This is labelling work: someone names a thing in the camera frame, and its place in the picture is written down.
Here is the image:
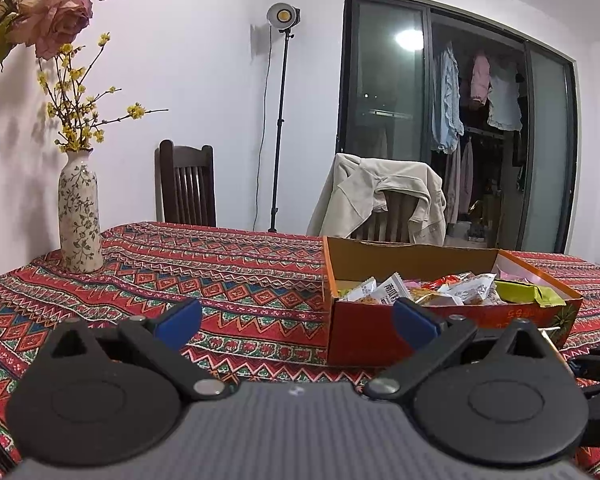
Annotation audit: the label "beige jacket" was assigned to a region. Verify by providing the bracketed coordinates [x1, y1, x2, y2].
[306, 153, 447, 247]

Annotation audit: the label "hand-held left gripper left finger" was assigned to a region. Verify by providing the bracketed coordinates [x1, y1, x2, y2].
[45, 297, 231, 402]

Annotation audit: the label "yellow biscuit packet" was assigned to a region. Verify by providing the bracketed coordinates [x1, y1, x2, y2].
[412, 287, 465, 307]

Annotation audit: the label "pink rose bouquet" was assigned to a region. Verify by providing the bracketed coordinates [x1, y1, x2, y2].
[0, 0, 130, 76]

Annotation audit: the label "white floral vase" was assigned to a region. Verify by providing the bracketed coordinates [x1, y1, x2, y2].
[57, 147, 104, 274]

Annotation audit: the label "red snack packet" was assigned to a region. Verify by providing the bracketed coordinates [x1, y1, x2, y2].
[422, 271, 476, 291]

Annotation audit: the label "dark wooden chair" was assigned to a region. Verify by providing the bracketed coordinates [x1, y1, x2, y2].
[154, 140, 217, 227]

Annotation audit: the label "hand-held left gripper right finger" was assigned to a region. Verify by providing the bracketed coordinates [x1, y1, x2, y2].
[362, 297, 556, 402]

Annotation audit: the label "white hanging garment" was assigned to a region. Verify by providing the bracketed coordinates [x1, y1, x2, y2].
[487, 60, 523, 132]

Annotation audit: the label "pale hanging trousers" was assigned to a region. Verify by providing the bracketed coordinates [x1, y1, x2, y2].
[445, 137, 475, 223]

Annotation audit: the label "blue hanging shirt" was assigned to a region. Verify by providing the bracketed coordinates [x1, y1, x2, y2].
[432, 42, 465, 154]

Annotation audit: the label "wooden chair under jacket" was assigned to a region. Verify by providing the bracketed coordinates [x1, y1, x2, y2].
[352, 190, 426, 243]

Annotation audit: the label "silver snack packet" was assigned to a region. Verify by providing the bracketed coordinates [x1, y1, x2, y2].
[375, 272, 412, 306]
[350, 277, 381, 305]
[445, 273, 498, 306]

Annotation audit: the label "pink hanging garment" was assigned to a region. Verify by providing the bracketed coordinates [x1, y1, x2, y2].
[470, 52, 492, 106]

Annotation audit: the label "yellow flower branches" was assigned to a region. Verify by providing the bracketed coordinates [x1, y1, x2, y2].
[37, 32, 170, 153]

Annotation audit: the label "dark sliding glass door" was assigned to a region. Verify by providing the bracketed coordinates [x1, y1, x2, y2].
[337, 0, 578, 256]

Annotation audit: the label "red cardboard box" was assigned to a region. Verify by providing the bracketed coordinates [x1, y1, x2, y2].
[322, 235, 584, 367]

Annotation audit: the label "studio light on stand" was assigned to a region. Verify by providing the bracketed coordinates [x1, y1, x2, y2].
[266, 2, 301, 233]

